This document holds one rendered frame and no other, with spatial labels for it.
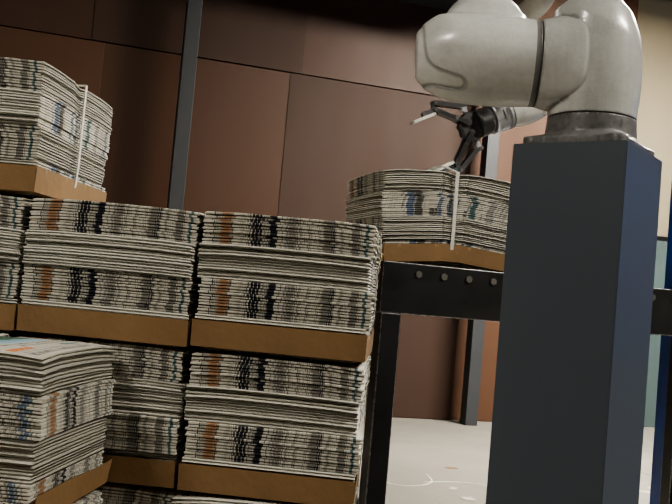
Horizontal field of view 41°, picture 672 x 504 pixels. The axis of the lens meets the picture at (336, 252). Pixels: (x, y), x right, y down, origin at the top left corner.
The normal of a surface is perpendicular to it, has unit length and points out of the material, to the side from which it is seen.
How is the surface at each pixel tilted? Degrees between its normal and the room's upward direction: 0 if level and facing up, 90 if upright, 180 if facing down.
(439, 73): 127
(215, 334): 91
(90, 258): 90
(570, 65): 94
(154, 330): 91
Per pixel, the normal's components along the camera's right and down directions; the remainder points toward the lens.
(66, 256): -0.07, -0.05
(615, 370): 0.81, 0.04
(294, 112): 0.30, -0.02
